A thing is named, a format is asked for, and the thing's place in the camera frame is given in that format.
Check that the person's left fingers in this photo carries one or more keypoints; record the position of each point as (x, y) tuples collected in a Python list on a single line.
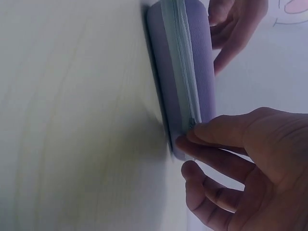
[(240, 36)]

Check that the person's right hand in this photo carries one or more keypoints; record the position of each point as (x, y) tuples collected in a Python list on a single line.
[(276, 156)]

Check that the purple zippered case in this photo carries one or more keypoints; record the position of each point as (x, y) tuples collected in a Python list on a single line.
[(203, 60)]

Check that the person's left hand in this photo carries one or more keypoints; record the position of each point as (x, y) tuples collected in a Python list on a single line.
[(252, 21)]

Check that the person's right thumb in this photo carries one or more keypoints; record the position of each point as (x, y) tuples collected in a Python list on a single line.
[(221, 130)]

